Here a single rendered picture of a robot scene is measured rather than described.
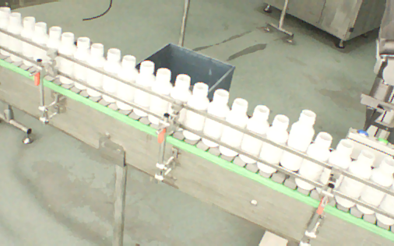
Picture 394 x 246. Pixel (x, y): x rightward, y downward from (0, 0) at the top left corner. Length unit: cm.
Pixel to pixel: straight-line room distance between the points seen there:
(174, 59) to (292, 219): 95
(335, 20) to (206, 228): 313
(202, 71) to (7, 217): 126
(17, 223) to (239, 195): 139
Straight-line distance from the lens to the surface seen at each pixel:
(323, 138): 110
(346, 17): 475
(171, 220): 230
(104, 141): 136
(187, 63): 183
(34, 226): 228
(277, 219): 122
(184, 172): 125
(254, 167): 117
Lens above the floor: 174
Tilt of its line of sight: 36 degrees down
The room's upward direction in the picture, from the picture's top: 11 degrees clockwise
